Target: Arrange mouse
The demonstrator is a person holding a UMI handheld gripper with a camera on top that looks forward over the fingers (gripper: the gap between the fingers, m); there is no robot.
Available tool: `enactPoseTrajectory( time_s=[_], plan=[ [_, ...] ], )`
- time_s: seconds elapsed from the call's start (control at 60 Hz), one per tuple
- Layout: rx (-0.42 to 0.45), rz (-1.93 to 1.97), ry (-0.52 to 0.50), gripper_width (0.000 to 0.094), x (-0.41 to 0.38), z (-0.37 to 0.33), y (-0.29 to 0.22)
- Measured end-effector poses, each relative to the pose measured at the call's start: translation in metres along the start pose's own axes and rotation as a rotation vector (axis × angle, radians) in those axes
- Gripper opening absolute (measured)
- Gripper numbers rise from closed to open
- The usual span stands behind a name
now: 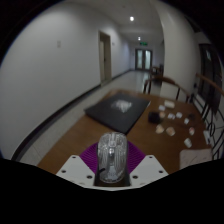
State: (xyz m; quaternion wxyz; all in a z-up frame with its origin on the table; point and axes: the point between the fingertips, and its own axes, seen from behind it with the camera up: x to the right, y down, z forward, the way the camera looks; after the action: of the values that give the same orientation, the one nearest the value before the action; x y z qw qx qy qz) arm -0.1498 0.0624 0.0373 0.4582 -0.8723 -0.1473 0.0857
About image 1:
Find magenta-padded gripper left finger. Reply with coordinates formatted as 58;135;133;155
55;142;100;188

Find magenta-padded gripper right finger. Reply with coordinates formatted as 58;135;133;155
125;140;170;188

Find clear white computer mouse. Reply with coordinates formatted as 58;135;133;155
96;131;129;185

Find black mouse pad with print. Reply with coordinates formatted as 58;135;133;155
83;92;152;135

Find small orange-rimmed sticker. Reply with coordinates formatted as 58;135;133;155
165;126;177;137

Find small white card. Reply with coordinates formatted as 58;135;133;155
183;138;193;149

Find small black box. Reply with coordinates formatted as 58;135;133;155
148;111;160;124

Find small beige box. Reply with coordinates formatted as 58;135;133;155
163;100;176;109

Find white flat device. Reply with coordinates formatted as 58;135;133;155
203;129;213;145

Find wooden armchair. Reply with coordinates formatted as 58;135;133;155
143;75;194;103

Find glass double door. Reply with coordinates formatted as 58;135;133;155
134;48;154;71

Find dark glass window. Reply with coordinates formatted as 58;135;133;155
199;43;222;111

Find beige side door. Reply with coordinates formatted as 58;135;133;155
98;30;113;86

